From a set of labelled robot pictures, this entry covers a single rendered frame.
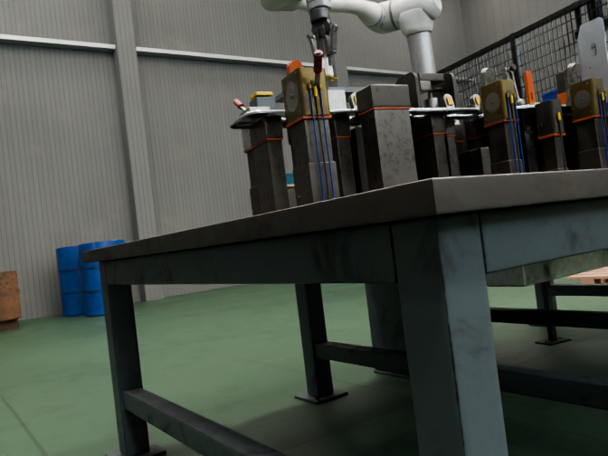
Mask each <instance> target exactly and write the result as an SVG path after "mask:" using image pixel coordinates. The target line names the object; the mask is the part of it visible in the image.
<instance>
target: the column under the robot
mask: <svg viewBox="0 0 608 456"><path fill-rule="evenodd" d="M365 287H366V302H367V309H368V317H369V324H370V331H371V338H372V347H378V348H385V349H392V350H398V351H405V352H406V344H405V337H404V323H403V316H402V309H401V301H400V294H399V287H398V283H365ZM374 373H378V374H382V375H390V376H396V377H401V378H405V379H410V375H408V374H403V373H397V372H393V371H387V370H383V369H377V368H376V369H375V370H374Z"/></svg>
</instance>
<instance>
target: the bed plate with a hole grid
mask: <svg viewBox="0 0 608 456"><path fill-rule="evenodd" d="M600 197H608V168H599V169H583V170H566V171H549V172H533V173H516V174H499V175H482V176H450V177H433V178H428V179H424V180H420V181H415V182H411V183H407V184H402V185H394V186H390V187H386V188H381V189H377V190H373V191H368V192H364V193H360V194H355V195H347V196H343V197H339V198H334V199H330V200H326V201H321V202H316V203H313V204H304V205H300V206H296V207H291V208H287V209H283V210H279V211H274V212H269V213H266V214H257V215H253V216H249V217H244V218H240V219H236V220H231V221H227V222H222V223H215V224H210V225H206V226H202V227H197V228H193V229H189V230H184V231H180V232H175V233H168V234H163V235H159V236H155V237H150V238H146V239H142V240H137V241H133V242H125V243H121V244H116V245H112V246H108V247H103V248H99V249H95V250H90V251H85V252H82V259H83V263H89V262H97V261H109V260H116V259H123V258H129V257H137V256H143V255H149V254H157V253H163V252H175V251H182V250H189V249H195V248H203V247H209V246H215V245H223V244H229V243H236V242H248V241H255V240H261V239H269V238H275V237H281V236H289V235H295V234H302V233H314V232H321V231H327V230H335V229H341V228H347V227H355V226H361V225H368V224H375V223H387V222H395V221H401V220H407V219H413V218H421V217H427V216H434V215H442V214H458V213H467V212H476V211H483V210H491V209H500V208H509V207H517V206H525V205H533V204H550V203H558V202H566V201H574V200H583V199H592V198H600Z"/></svg>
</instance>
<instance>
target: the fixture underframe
mask: <svg viewBox="0 0 608 456"><path fill-rule="evenodd" d="M607 249H608V197H600V198H592V199H583V200H574V201H566V202H558V203H550V204H533V205H525V206H517V207H509V208H500V209H491V210H483V211H476V212H467V213H458V214H442V215H434V216H427V217H421V218H413V219H407V220H401V221H395V222H387V223H375V224H368V225H361V226H355V227H347V228H341V229H335V230H327V231H321V232H314V233H302V234H295V235H289V236H281V237H275V238H269V239H261V240H255V241H248V242H236V243H229V244H223V245H215V246H209V247H203V248H195V249H189V250H182V251H175V252H163V253H157V254H149V255H143V256H137V257H129V258H123V259H116V260H109V261H100V262H99V266H100V282H101V290H102V298H103V306H104V314H105V322H106V330H107V339H108V347H109V361H110V370H111V378H112V386H113V394H114V402H115V410H116V418H117V426H118V435H119V449H118V450H115V451H111V452H107V453H105V456H161V455H164V454H166V450H165V449H163V448H162V447H160V446H159V445H157V444H156V443H154V442H152V441H151V440H149V439H148V431H147V422H148V423H150V424H152V425H153V426H155V427H157V428H158V429H159V430H161V431H162V432H165V433H166V434H168V435H170V436H171V437H173V438H175V439H176V440H178V441H180V442H181V443H183V444H184V445H186V446H188V447H189V448H191V449H193V450H194V451H196V452H198V453H200V454H201V455H203V456H288V455H286V454H284V453H281V452H279V451H276V450H274V449H272V448H271V447H268V446H266V445H264V444H262V443H260V442H257V441H255V440H253V439H251V438H249V437H247V436H244V435H242V434H240V433H238V432H236V431H233V430H231V429H229V428H227V427H225V426H223V425H221V424H219V423H216V422H214V421H212V420H210V419H207V418H205V417H203V416H202V415H200V414H198V413H194V412H192V411H190V410H188V409H186V408H184V407H182V406H180V405H178V404H175V403H172V402H170V401H168V400H167V399H165V398H163V397H161V396H158V395H156V394H153V393H151V392H149V391H147V390H145V389H143V384H142V376H141V368H140V360H139V352H138V337H137V329H136V320H135V312H134V305H133V297H132V289H131V285H157V284H295V291H296V298H297V305H298V313H299V327H300V335H301V343H302V350H303V358H304V366H305V373H306V380H307V388H308V391H307V392H306V393H302V394H297V395H294V397H295V398H296V399H299V400H301V401H305V402H308V403H311V404H322V403H325V402H327V401H330V400H333V399H337V398H339V397H342V396H345V395H348V393H347V392H345V391H341V390H337V389H334V388H333V383H332V375H331V368H330V361H329V360H332V361H338V362H342V363H348V364H352V365H358V366H367V367H373V368H377V369H383V370H387V371H393V372H397V373H403V374H408V375H410V382H411V389H412V397H413V410H414V418H415V425H416V432H417V440H418V447H419V454H420V456H508V446H507V438H506V431H505V424H504V416H503V410H502V402H501V395H500V391H502V392H507V393H512V394H522V395H526V396H532V397H536V398H542V399H547V400H552V401H558V402H562V403H568V404H577V405H582V406H587V407H592V408H597V409H602V410H607V411H608V379H605V378H599V377H592V376H585V375H572V374H566V373H559V372H552V371H546V370H538V369H532V368H525V367H518V366H506V365H499V364H497V359H496V353H495V346H494V338H493V331H492V324H491V322H498V323H512V324H527V325H529V326H531V327H545V328H547V326H555V327H570V328H598V329H608V311H586V310H561V309H557V304H556V296H597V297H608V284H555V283H554V280H555V279H559V278H563V277H566V276H571V275H575V274H578V273H582V272H586V271H592V270H597V269H601V268H604V267H607V266H608V251H607ZM549 280H550V287H551V294H552V301H553V309H545V306H544V299H543V292H542V285H541V282H545V281H549ZM320 283H398V287H399V294H400V301H401V309H402V316H403V323H404V337H405V344H406V352H405V351H398V350H392V349H385V348H378V347H366V346H359V345H352V344H345V343H338V342H332V341H328V339H327V331H326V323H325V316H324V309H323V300H322V293H321V286H320ZM533 284H534V285H535V293H536V299H537V309H513V308H490V307H489V296H488V289H487V286H489V287H526V286H529V285H533Z"/></svg>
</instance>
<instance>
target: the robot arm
mask: <svg viewBox="0 0 608 456"><path fill-rule="evenodd" d="M260 2H261V6H262V7H263V8H264V9H265V10H267V11H271V12H276V11H280V12H282V11H288V12H293V11H296V10H297V9H299V10H305V11H308V13H309V16H310V22H311V25H312V29H311V33H310V34H307V38H308V39H309V44H310V47H311V51H312V54H313V58H314V51H316V50H321V51H322V52H323V56H322V68H325V72H326V75H327V76H331V77H333V76H334V74H333V68H332V65H333V64H334V63H333V55H334V54H335V53H337V29H338V25H336V24H332V23H331V14H330V12H333V13H348V14H355V15H356V16H357V17H358V18H359V19H360V20H361V22H362V23H363V24H364V25H365V26H366V27H367V28H368V29H370V30H372V31H374V32H376V33H381V34H386V33H390V32H394V31H398V30H401V31H402V33H403V35H404V37H405V38H407V43H408V49H409V55H410V61H411V66H412V72H415V73H416V74H417V73H436V67H435V61H434V55H433V48H432V37H431V34H430V33H431V32H432V29H433V23H434V20H435V19H437V18H438V17H439V15H440V14H441V11H442V2H441V0H389V1H385V2H383V3H379V4H377V3H374V2H369V1H366V0H260ZM329 32H330V33H329ZM314 35H315V36H316V40H315V36H314ZM316 41H317V43H316ZM323 41H324V44H325V49H326V54H325V55H327V56H325V58H324V45H323Z"/></svg>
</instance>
